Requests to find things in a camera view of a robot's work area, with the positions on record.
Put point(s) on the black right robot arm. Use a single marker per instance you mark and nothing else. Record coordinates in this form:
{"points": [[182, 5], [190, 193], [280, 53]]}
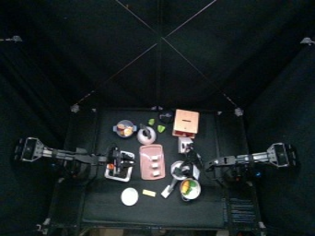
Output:
{"points": [[250, 159]]}

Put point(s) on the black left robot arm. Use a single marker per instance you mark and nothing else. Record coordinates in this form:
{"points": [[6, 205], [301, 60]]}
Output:
{"points": [[66, 154]]}

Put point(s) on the pink rectangular plate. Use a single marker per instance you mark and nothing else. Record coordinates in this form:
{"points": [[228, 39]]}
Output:
{"points": [[153, 162]]}

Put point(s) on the white sushi piece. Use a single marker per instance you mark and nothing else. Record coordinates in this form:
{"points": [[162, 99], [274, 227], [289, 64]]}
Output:
{"points": [[156, 158], [156, 173], [156, 165]]}

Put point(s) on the round white plate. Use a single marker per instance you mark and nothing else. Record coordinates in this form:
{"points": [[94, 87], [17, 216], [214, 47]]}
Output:
{"points": [[130, 196]]}

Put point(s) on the yellow toy food piece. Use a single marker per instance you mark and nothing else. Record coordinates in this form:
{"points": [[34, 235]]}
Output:
{"points": [[149, 193]]}

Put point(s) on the green toy food piece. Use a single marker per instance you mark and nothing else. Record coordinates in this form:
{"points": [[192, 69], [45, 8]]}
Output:
{"points": [[161, 128], [152, 122]]}

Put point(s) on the silver toy pan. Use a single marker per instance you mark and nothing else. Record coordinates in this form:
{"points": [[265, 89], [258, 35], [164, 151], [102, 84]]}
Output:
{"points": [[177, 172]]}

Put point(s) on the small orange toy food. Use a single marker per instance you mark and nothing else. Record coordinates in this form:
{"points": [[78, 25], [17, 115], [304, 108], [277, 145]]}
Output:
{"points": [[112, 166]]}

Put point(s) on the white rectangular tray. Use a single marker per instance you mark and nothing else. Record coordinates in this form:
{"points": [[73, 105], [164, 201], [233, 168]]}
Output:
{"points": [[124, 177]]}

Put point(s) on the white pot with toy vegetables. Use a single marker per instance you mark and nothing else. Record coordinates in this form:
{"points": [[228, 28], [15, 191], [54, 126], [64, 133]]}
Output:
{"points": [[190, 188]]}

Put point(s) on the small white toy appliance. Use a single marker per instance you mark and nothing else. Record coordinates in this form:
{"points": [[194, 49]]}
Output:
{"points": [[185, 144]]}

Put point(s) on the white toy spatula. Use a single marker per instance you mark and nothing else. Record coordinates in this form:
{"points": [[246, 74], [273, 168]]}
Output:
{"points": [[169, 190]]}

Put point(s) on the blue bowl with toy food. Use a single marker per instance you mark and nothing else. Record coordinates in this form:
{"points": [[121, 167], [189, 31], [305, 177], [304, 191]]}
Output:
{"points": [[125, 128]]}

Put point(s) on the wooden toy box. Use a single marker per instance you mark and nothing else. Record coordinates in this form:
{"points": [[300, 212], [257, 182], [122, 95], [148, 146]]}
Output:
{"points": [[186, 122]]}

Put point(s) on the white text label sticker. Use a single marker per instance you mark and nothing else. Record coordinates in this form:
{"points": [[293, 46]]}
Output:
{"points": [[242, 210]]}

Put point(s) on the grey frame clamp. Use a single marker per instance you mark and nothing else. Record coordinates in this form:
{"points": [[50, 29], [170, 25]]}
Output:
{"points": [[76, 108], [17, 39], [308, 41], [240, 111]]}

